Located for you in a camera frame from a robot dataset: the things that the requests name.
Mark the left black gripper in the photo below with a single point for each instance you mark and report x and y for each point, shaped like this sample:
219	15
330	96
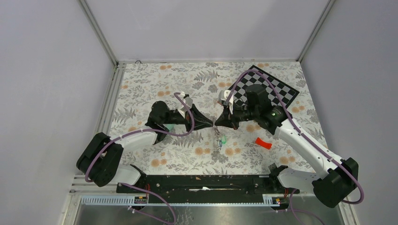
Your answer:
200	121

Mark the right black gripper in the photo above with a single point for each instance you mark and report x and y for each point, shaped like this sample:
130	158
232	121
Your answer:
227	119

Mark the metal key holder plate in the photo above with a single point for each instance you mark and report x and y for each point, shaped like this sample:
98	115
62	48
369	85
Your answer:
218	137

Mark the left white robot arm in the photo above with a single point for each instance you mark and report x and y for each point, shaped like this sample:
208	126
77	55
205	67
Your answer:
100	161

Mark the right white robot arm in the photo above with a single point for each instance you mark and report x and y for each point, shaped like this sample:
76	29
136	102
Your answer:
334	178

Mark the floral patterned table mat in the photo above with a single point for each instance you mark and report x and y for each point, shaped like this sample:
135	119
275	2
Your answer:
144	84

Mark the mint green plastic stick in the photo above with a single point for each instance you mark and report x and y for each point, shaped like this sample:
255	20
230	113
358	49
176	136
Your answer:
169	127

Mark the red curved plastic piece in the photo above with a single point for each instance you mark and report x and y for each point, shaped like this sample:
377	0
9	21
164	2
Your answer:
263	144

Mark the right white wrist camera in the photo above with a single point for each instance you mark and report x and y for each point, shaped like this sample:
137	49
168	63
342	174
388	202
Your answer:
226	98

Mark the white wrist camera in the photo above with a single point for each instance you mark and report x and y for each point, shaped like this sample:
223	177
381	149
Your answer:
186	103
226	98

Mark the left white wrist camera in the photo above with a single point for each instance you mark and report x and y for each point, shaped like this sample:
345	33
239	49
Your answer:
186	103

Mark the white slotted cable duct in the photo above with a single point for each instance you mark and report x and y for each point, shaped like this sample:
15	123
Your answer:
130	200

